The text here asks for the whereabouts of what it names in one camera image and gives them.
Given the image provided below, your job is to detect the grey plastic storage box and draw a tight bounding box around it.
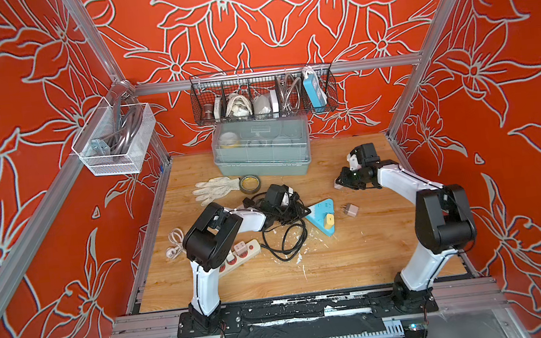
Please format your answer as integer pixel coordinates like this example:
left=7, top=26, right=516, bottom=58
left=212, top=116, right=312, bottom=177

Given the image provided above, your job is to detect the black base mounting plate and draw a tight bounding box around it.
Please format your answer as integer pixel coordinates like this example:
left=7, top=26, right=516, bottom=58
left=177, top=284, right=439, bottom=338

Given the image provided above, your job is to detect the blue power bank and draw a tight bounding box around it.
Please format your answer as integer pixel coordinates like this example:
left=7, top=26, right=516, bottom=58
left=302, top=66, right=327, bottom=108

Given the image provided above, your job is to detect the white work glove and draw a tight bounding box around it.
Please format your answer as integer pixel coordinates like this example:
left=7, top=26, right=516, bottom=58
left=192, top=176, right=240, bottom=206

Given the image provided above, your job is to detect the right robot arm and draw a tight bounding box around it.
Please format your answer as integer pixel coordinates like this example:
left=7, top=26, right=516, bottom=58
left=335, top=143, right=477, bottom=312

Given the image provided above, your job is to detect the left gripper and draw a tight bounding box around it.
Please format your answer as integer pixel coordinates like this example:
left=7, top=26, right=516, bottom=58
left=271, top=201, right=310, bottom=227

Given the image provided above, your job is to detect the white cable bundle in basket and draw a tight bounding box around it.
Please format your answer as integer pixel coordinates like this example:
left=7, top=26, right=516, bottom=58
left=222, top=90, right=253, bottom=121

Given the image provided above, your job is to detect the black wire basket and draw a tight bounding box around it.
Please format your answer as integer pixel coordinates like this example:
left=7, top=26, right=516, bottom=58
left=190, top=63, right=341, bottom=125

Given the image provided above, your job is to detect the white power strip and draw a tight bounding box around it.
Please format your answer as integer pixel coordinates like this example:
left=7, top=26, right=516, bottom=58
left=218, top=239, right=262, bottom=277

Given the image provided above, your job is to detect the clear plastic wall basket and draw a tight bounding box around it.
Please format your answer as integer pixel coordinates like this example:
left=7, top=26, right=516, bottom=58
left=71, top=98, right=155, bottom=177

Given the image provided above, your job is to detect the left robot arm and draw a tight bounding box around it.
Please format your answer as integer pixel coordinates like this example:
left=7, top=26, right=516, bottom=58
left=182, top=184, right=311, bottom=328

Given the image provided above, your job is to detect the tape roll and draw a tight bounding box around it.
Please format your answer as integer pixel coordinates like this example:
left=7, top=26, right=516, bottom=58
left=238, top=175, right=262, bottom=195

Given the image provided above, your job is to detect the yellow plug adapter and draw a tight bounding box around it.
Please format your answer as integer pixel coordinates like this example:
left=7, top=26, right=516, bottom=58
left=324, top=214, right=335, bottom=228

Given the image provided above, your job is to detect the black power cable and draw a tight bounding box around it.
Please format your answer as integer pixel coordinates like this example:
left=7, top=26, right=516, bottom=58
left=252, top=189, right=311, bottom=264

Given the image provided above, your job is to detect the white coiled cable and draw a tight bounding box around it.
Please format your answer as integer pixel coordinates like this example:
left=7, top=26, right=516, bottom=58
left=162, top=225, right=192, bottom=260

